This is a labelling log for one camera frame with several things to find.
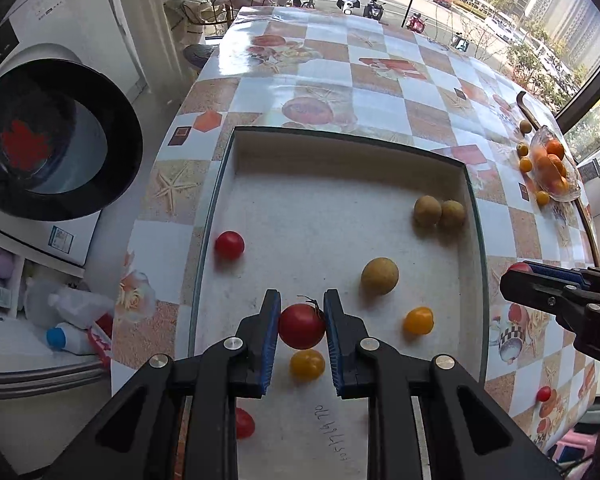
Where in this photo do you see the red tomato with stem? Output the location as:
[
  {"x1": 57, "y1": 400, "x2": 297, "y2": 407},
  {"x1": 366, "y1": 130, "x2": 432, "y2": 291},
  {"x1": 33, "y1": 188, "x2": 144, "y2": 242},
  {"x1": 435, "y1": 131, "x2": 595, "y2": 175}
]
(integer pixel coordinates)
[{"x1": 278, "y1": 296, "x2": 326, "y2": 350}]

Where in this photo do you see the brown longan fruit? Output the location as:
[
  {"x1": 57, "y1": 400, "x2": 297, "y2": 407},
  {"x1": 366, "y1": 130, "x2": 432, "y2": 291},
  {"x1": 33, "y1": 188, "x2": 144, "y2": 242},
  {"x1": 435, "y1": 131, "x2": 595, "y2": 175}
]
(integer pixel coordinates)
[{"x1": 361, "y1": 257, "x2": 400, "y2": 296}]

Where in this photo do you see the brown longan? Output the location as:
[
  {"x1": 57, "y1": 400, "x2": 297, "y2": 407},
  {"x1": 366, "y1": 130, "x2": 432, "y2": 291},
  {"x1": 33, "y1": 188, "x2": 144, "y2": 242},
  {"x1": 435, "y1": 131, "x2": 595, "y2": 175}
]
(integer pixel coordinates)
[{"x1": 413, "y1": 195, "x2": 442, "y2": 228}]

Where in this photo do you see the small red cherry tomato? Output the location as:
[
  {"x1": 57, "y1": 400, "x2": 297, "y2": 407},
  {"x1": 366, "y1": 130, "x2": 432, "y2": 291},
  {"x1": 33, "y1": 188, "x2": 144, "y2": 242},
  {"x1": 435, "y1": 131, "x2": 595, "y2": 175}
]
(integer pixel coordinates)
[{"x1": 508, "y1": 262, "x2": 532, "y2": 273}]

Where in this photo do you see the red tomato under gripper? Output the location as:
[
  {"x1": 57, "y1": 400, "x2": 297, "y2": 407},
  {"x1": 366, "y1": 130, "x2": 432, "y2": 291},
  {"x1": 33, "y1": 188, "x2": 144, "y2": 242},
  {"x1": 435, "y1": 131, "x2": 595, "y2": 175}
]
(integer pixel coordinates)
[{"x1": 236, "y1": 408, "x2": 255, "y2": 440}]

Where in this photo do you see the small yellow cherry tomato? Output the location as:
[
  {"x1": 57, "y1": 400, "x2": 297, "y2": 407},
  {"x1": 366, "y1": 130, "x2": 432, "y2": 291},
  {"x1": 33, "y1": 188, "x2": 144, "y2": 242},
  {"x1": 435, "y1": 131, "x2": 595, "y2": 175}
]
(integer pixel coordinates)
[{"x1": 289, "y1": 349, "x2": 326, "y2": 382}]

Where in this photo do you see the yellow tomato beside bowl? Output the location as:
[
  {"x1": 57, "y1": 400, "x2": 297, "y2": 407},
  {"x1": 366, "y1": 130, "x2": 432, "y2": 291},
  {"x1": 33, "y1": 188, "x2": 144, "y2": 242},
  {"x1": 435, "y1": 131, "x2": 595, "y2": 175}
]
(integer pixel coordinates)
[{"x1": 535, "y1": 191, "x2": 550, "y2": 207}]

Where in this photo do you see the red tomato on tablecloth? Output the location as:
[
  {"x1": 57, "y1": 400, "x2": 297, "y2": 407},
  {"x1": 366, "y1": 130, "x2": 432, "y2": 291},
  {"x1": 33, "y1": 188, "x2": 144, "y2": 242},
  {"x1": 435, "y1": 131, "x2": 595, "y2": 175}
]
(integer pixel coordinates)
[{"x1": 535, "y1": 386, "x2": 553, "y2": 403}]

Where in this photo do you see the glass fruit bowl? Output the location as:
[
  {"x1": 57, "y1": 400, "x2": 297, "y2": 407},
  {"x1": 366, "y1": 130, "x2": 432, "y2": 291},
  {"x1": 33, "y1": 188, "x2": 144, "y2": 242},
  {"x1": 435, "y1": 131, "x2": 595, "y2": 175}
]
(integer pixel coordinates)
[{"x1": 529, "y1": 126, "x2": 581, "y2": 202}]

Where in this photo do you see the red cherry tomato in tray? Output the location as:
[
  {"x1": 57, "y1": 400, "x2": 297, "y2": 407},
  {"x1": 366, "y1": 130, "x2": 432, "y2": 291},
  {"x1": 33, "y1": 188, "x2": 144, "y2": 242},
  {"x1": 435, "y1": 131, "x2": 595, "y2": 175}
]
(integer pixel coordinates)
[{"x1": 214, "y1": 231, "x2": 245, "y2": 261}]

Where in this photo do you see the yellow tomato near bowl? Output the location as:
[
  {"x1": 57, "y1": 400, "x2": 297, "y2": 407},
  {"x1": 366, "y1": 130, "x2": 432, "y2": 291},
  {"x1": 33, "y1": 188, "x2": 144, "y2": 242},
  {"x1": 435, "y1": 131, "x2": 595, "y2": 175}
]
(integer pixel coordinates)
[{"x1": 519, "y1": 157, "x2": 532, "y2": 174}]

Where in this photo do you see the orange mandarin in bowl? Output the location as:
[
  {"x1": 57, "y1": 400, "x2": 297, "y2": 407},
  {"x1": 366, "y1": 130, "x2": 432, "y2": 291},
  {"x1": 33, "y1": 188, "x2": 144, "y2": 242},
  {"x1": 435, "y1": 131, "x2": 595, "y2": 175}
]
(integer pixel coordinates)
[{"x1": 545, "y1": 139, "x2": 565, "y2": 160}]

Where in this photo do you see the white shallow tray box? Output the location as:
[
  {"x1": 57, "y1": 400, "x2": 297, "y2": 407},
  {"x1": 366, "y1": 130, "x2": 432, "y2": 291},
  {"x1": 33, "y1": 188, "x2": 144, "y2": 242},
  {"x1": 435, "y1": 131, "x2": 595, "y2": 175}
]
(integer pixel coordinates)
[{"x1": 195, "y1": 127, "x2": 489, "y2": 479}]

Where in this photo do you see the white plastic bottle blue cap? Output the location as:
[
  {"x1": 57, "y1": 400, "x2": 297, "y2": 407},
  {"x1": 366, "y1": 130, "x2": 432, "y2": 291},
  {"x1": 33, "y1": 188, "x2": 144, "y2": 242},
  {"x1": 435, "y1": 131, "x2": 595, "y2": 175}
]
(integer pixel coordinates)
[{"x1": 46, "y1": 322, "x2": 96, "y2": 356}]

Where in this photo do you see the floral checkered tablecloth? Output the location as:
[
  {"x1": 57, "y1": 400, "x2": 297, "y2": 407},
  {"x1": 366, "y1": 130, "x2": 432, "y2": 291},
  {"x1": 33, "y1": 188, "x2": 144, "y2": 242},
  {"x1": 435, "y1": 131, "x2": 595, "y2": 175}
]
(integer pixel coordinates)
[{"x1": 110, "y1": 5, "x2": 600, "y2": 480}]

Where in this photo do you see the white washing machine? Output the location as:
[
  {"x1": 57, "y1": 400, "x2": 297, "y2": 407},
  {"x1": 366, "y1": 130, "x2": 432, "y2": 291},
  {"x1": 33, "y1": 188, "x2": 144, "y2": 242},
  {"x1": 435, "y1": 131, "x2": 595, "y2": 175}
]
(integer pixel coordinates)
[{"x1": 0, "y1": 0, "x2": 143, "y2": 271}]

